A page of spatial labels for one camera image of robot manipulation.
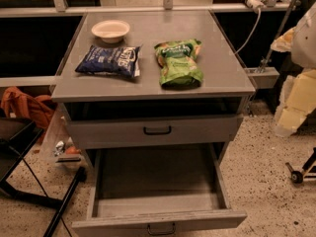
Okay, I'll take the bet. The grey drawer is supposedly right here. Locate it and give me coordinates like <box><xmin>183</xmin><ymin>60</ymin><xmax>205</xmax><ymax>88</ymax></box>
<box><xmin>73</xmin><ymin>144</ymin><xmax>247</xmax><ymax>237</ymax></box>
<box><xmin>66</xmin><ymin>115</ymin><xmax>243</xmax><ymax>149</ymax></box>

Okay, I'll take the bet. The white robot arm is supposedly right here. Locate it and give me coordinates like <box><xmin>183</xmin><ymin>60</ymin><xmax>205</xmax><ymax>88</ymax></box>
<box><xmin>271</xmin><ymin>3</ymin><xmax>316</xmax><ymax>137</ymax></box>

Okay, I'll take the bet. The grey drawer cabinet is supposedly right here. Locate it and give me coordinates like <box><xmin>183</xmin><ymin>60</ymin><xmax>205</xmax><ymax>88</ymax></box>
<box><xmin>52</xmin><ymin>11</ymin><xmax>255</xmax><ymax>157</ymax></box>

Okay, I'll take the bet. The grey top drawer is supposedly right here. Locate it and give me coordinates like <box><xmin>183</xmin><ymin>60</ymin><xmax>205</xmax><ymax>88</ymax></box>
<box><xmin>66</xmin><ymin>115</ymin><xmax>243</xmax><ymax>149</ymax></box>

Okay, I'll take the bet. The green snack bag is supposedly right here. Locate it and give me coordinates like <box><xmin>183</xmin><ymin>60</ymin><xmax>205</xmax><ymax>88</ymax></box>
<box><xmin>154</xmin><ymin>39</ymin><xmax>203</xmax><ymax>87</ymax></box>

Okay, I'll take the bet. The blue chip bag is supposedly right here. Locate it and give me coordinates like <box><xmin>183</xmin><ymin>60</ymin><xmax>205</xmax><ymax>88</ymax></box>
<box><xmin>75</xmin><ymin>45</ymin><xmax>140</xmax><ymax>78</ymax></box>

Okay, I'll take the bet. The white paper bowl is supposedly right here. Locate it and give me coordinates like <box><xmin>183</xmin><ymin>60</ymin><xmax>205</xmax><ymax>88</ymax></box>
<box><xmin>91</xmin><ymin>20</ymin><xmax>130</xmax><ymax>43</ymax></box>

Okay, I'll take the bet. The clear plastic trash bag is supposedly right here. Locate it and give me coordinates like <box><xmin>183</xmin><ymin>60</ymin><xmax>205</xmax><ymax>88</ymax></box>
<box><xmin>39</xmin><ymin>108</ymin><xmax>86</xmax><ymax>169</ymax></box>

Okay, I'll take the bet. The orange cloth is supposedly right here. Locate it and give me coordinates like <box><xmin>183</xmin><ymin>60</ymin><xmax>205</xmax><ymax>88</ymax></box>
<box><xmin>1</xmin><ymin>87</ymin><xmax>57</xmax><ymax>129</ymax></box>

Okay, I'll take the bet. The black caster wheel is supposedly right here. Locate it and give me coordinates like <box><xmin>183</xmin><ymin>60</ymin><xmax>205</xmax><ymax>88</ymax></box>
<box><xmin>285</xmin><ymin>147</ymin><xmax>316</xmax><ymax>184</ymax></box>

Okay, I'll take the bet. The grey metal bracket block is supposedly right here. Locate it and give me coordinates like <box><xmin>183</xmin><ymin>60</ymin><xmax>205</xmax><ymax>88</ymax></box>
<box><xmin>245</xmin><ymin>67</ymin><xmax>279</xmax><ymax>90</ymax></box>

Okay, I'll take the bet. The white power cable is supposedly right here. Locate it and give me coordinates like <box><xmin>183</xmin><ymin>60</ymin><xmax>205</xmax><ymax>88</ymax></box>
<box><xmin>234</xmin><ymin>7</ymin><xmax>263</xmax><ymax>56</ymax></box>

